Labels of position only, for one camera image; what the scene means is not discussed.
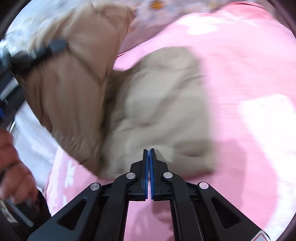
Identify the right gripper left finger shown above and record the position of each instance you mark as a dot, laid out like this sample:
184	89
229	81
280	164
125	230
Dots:
99	212

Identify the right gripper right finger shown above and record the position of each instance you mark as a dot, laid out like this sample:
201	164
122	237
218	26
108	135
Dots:
198	211

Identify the olive quilted jacket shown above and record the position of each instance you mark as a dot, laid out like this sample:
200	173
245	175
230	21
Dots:
104	118

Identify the person left hand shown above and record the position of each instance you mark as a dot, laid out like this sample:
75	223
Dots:
18	184

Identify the grey floral quilt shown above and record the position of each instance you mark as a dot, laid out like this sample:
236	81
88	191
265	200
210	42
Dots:
151	18

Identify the pink plush blanket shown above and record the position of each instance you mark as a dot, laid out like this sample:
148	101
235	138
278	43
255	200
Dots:
249	62

